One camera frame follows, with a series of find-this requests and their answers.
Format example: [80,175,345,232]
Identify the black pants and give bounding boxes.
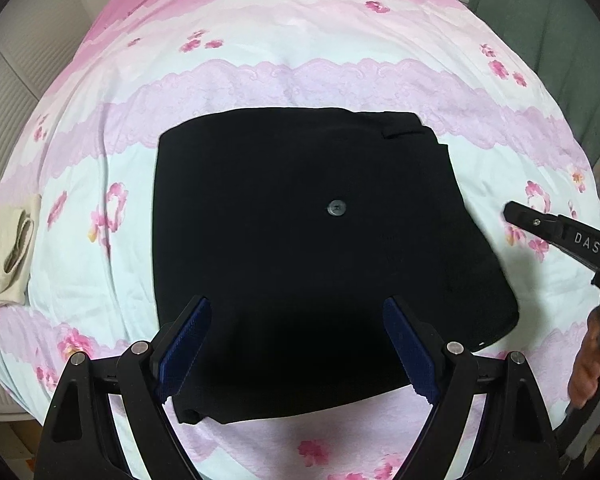
[152,108,519,424]

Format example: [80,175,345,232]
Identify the person's right hand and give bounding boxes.
[568,308,600,408]

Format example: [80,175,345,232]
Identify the folded beige garment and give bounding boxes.
[0,194,41,307]

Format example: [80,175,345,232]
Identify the green curtain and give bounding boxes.
[469,0,600,164]

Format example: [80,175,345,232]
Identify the white louvered wardrobe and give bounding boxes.
[0,0,100,416]

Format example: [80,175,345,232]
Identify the pink floral bedspread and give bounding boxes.
[0,0,600,479]

